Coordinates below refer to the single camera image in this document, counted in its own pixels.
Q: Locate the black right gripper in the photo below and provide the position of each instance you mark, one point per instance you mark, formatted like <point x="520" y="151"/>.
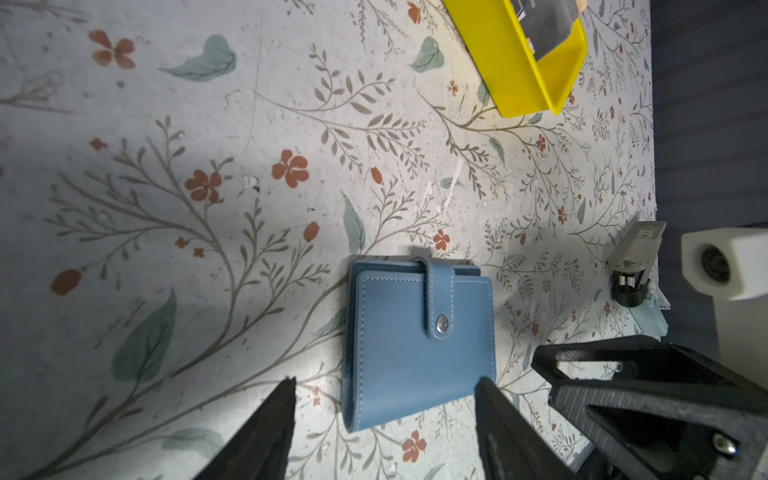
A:
<point x="659" y="411"/>

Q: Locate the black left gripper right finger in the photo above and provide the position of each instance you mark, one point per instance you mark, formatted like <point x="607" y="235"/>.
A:
<point x="509" y="447"/>

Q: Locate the blue leather card holder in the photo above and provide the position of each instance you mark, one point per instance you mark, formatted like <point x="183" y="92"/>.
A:
<point x="418" y="334"/>

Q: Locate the yellow plastic card tray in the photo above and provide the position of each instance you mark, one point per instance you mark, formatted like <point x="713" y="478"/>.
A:
<point x="518" y="84"/>

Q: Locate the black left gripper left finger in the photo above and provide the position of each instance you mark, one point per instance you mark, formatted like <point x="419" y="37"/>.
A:
<point x="260" y="448"/>

